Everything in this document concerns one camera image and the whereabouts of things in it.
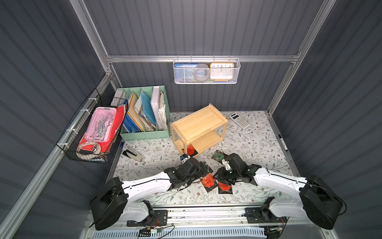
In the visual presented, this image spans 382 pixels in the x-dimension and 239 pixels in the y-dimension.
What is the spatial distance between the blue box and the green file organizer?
0.16 metres

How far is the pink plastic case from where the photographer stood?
2.30 feet

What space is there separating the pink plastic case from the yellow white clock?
23.7 inches

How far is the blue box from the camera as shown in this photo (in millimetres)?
867
